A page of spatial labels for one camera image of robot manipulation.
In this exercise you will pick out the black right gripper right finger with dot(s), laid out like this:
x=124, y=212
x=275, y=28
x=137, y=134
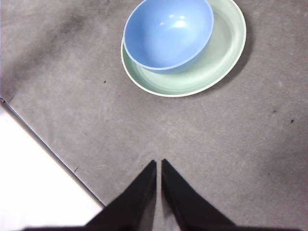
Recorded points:
x=185, y=207

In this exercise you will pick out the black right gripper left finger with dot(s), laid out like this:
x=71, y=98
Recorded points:
x=134, y=207

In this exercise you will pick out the green round plate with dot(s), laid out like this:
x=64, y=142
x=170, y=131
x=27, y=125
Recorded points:
x=192, y=84

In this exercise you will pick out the blue ribbed bowl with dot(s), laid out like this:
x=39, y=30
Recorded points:
x=168, y=36

